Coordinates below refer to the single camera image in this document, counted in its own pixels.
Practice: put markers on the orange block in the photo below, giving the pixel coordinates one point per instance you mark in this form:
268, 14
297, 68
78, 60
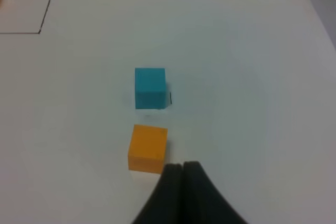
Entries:
147, 149

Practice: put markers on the blue block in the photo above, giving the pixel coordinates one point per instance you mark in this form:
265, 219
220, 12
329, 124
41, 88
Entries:
150, 88

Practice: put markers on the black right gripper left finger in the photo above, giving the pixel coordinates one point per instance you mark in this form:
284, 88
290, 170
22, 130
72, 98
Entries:
163, 206

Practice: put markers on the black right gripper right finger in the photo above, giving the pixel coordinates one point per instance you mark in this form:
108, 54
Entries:
201, 201

